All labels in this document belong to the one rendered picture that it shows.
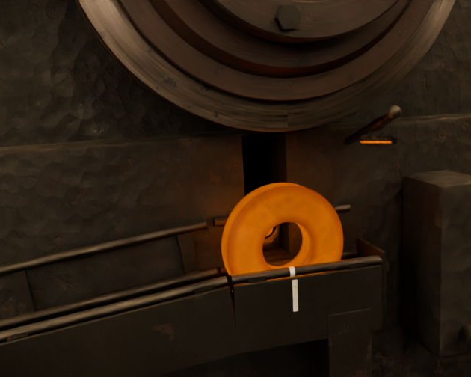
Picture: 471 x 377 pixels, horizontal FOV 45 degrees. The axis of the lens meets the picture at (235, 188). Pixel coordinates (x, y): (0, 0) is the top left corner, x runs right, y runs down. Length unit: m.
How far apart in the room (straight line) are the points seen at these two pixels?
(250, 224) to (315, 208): 0.09
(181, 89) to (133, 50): 0.06
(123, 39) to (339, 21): 0.22
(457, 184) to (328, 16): 0.30
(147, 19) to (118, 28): 0.03
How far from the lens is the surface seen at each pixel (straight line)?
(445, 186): 0.76
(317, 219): 0.71
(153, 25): 0.61
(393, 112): 0.60
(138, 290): 0.73
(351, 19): 0.59
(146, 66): 0.62
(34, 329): 0.67
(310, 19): 0.57
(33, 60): 0.77
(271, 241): 0.81
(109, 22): 0.62
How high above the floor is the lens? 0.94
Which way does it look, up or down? 11 degrees down
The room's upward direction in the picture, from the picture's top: 3 degrees counter-clockwise
